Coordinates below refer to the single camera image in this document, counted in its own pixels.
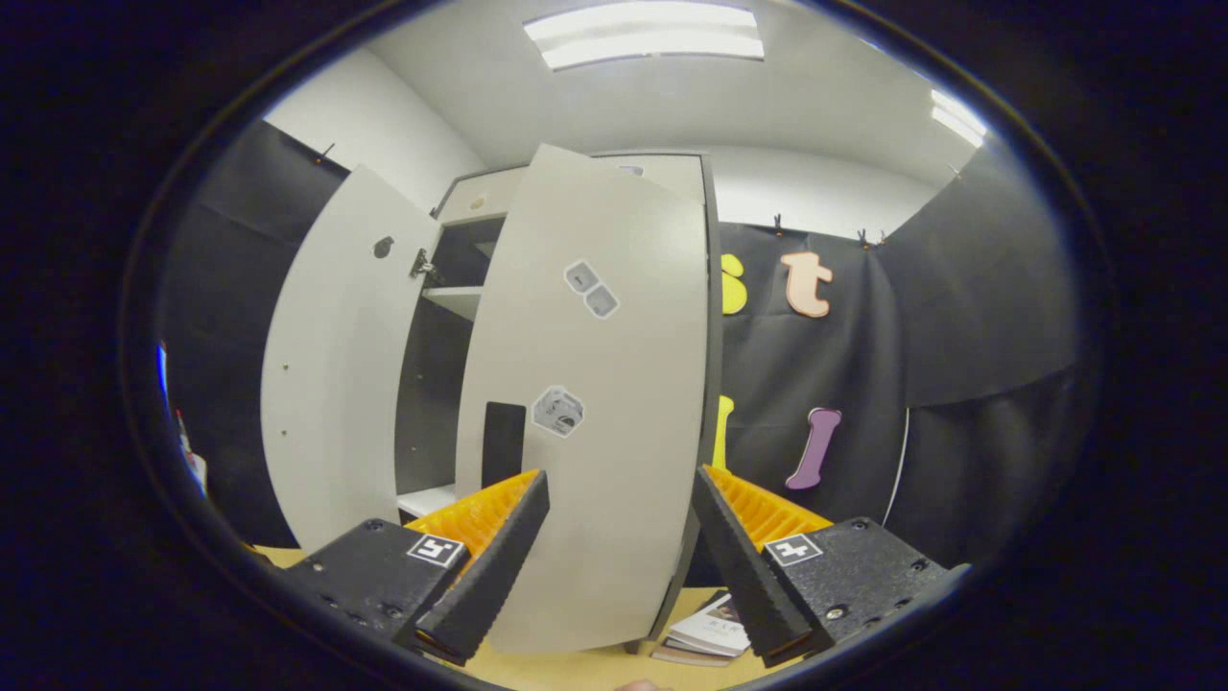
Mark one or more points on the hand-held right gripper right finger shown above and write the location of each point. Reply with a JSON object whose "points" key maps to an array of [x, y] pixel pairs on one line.
{"points": [[743, 571]]}

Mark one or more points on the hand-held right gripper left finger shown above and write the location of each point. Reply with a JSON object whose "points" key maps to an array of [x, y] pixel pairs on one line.
{"points": [[484, 581]]}

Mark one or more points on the white cabinet door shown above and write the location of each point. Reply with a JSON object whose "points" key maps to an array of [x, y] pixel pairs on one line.
{"points": [[624, 432], [336, 384]]}

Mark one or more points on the white and grey cabinet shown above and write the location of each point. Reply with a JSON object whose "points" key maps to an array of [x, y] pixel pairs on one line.
{"points": [[436, 384]]}

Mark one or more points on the white magazine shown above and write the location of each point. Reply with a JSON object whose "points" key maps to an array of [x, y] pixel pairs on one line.
{"points": [[710, 624]]}

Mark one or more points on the brown book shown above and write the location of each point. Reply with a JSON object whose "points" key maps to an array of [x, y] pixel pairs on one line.
{"points": [[686, 657]]}

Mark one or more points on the black backdrop cloth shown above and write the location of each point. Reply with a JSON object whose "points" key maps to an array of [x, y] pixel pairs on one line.
{"points": [[230, 288], [959, 336]]}

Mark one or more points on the bright screen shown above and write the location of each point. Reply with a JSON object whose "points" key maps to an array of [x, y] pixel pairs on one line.
{"points": [[162, 374]]}

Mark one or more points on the small ceiling light panel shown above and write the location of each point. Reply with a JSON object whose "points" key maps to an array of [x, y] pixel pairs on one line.
{"points": [[957, 117]]}

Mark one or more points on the large ceiling light panel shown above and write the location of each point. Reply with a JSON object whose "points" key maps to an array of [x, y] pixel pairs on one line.
{"points": [[643, 34]]}

